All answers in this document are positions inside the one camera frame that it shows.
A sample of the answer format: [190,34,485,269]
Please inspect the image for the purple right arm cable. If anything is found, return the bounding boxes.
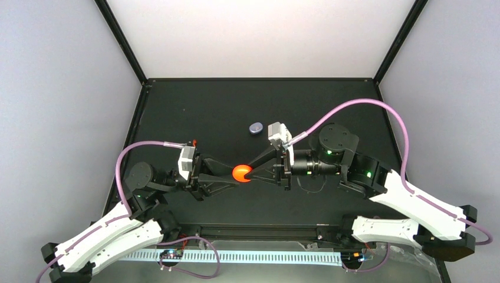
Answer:
[283,98,494,273]

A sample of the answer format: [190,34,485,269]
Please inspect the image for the black front frame rail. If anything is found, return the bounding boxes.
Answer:
[84,222,436,245]

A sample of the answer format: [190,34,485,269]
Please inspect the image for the lavender earbud charging case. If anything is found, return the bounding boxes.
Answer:
[249,122,264,135]

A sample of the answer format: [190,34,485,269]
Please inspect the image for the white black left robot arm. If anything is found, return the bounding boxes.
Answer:
[41,153,239,282]

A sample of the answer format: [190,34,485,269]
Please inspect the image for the light blue slotted cable duct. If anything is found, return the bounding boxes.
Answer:
[121,249,343,266]

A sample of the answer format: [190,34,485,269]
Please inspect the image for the black enclosure frame post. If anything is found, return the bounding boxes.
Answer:
[94,0,147,85]

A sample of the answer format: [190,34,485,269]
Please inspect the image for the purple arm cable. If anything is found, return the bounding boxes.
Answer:
[283,98,494,273]
[35,140,222,283]

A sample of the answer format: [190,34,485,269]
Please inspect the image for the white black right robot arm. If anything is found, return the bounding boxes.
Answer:
[232,122,477,262]

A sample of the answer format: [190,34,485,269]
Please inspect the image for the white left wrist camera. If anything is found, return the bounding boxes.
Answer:
[177,146,196,180]

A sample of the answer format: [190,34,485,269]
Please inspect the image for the orange round case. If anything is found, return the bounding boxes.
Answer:
[232,164,252,183]

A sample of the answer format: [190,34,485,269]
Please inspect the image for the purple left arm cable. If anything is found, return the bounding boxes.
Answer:
[35,140,222,283]

